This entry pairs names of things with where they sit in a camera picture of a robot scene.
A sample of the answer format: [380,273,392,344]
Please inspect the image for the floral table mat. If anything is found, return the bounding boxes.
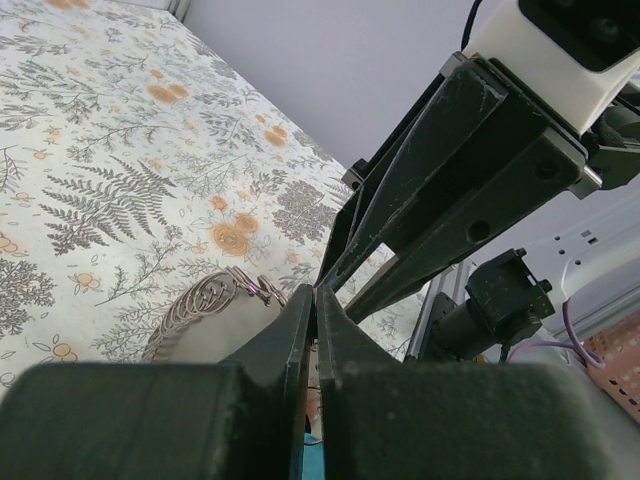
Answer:
[0,0,441,401]

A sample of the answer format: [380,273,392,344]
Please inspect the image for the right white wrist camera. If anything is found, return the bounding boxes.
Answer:
[461,1,639,134]

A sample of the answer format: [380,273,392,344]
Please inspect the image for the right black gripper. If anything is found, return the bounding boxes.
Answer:
[318,53,598,322]

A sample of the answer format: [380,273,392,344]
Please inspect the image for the blue key tag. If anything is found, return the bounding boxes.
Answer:
[302,433,325,480]

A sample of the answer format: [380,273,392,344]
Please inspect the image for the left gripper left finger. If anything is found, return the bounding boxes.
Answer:
[1,285,314,479]

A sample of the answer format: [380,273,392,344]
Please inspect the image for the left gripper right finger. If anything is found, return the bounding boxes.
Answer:
[315,287,620,479]

